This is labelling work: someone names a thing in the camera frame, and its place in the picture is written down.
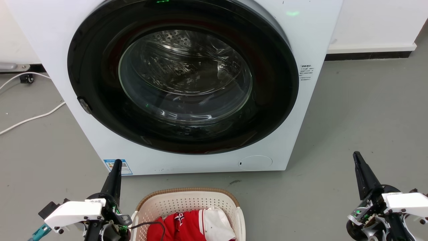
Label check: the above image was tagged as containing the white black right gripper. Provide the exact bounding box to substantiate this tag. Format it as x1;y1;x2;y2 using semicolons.
346;151;428;241

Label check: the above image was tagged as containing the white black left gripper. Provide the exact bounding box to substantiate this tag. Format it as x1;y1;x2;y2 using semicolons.
44;159;133;241

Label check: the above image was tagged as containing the white perforated laundry basket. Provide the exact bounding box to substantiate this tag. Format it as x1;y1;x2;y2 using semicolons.
131;187;246;241

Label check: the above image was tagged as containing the blue energy label sticker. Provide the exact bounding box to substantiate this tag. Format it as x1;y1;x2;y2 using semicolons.
103;159;133;176

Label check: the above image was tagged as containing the grey washer door latch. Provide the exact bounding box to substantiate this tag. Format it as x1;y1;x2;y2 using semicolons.
77;97;92;114

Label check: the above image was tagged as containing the red garment with white stripes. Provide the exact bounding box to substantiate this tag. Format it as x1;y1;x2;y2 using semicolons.
146;209;236;241

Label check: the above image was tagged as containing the round black glass washer door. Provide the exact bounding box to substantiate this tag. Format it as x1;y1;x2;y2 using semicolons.
67;0;299;155

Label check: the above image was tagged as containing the round white filter cover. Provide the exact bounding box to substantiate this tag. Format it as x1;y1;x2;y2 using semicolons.
238;155;273;171

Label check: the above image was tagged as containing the small printed text sticker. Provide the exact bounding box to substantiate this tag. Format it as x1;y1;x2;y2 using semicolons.
299;65;315;81

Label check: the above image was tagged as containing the grey metal bar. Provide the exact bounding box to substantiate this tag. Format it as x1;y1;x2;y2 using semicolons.
0;62;31;72

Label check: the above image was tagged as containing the white front-load washing machine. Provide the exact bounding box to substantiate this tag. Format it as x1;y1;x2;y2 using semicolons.
5;0;344;176

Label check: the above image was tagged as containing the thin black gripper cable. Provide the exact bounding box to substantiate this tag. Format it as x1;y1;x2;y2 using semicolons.
129;221;166;241

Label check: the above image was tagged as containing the teal cable connector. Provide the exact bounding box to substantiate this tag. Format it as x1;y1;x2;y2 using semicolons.
28;224;52;241

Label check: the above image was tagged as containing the white power cable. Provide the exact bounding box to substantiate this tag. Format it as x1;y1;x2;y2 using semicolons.
0;101;66;135

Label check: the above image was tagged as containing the thin white cable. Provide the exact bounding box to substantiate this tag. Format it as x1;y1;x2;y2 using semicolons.
0;72;51;91

